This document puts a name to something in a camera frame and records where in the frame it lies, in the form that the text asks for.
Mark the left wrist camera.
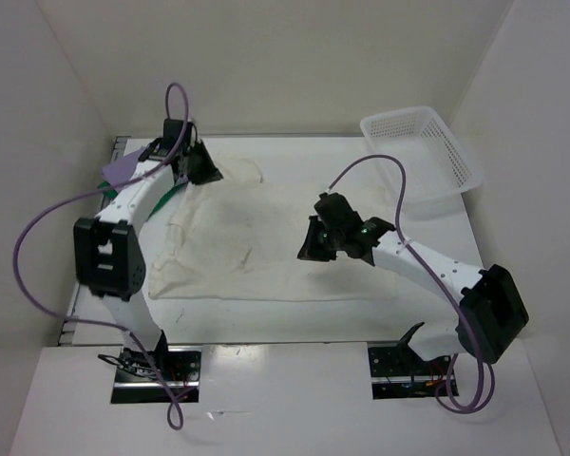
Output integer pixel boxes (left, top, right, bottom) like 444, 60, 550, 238
161, 119, 197, 152

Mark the white plastic basket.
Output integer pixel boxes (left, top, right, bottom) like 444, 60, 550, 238
360, 106, 485, 219

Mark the lavender t shirt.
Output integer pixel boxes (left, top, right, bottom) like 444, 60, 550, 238
101, 147, 144, 186

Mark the green t shirt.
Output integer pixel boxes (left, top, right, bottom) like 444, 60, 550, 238
98, 180, 188, 218

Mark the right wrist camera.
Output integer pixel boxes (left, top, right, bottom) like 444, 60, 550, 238
313, 193, 363, 231

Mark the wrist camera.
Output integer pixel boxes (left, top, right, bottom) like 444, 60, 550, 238
313, 193, 363, 231
161, 119, 197, 152

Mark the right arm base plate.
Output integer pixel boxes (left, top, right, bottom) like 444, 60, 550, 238
368, 342, 451, 400

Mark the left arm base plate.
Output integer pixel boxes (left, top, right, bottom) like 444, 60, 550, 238
97, 348, 201, 405

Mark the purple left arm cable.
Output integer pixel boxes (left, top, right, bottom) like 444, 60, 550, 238
12, 83, 194, 430

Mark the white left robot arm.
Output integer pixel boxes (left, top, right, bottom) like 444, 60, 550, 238
73, 140, 222, 380

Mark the cream t shirt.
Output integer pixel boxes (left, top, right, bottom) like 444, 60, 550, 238
146, 155, 397, 302

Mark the aluminium table edge rail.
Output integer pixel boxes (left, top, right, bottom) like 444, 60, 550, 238
57, 136, 130, 346

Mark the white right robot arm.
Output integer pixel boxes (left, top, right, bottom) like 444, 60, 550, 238
297, 216, 529, 373

